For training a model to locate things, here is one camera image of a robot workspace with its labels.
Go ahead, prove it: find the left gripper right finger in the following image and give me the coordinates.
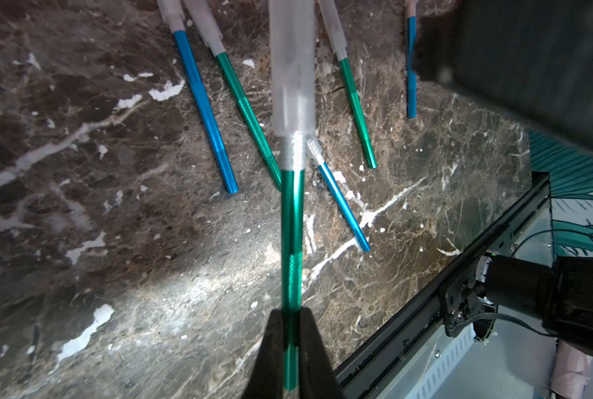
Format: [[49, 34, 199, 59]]
[[299, 307, 344, 399]]

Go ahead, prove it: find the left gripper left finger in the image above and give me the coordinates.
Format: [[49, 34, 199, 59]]
[[241, 309, 284, 399]]

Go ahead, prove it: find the white slotted cable duct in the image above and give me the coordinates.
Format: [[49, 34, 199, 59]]
[[406, 325, 476, 399]]

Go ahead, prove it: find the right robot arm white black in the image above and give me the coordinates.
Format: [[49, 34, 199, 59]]
[[411, 1, 593, 356]]

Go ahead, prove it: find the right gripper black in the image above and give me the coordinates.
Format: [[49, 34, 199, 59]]
[[413, 1, 593, 154]]

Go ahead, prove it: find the black front mounting rail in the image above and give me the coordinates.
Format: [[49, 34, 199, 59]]
[[336, 172, 551, 398]]

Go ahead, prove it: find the green carving knife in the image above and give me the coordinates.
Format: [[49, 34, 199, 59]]
[[269, 0, 316, 392], [183, 0, 281, 191], [318, 0, 378, 169]]

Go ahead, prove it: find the blue carving knife front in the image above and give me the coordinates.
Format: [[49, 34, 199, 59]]
[[306, 136, 371, 252]]

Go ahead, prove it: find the blue carving knife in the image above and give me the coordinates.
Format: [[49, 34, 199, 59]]
[[406, 0, 417, 118], [157, 0, 238, 194], [306, 136, 371, 252]]

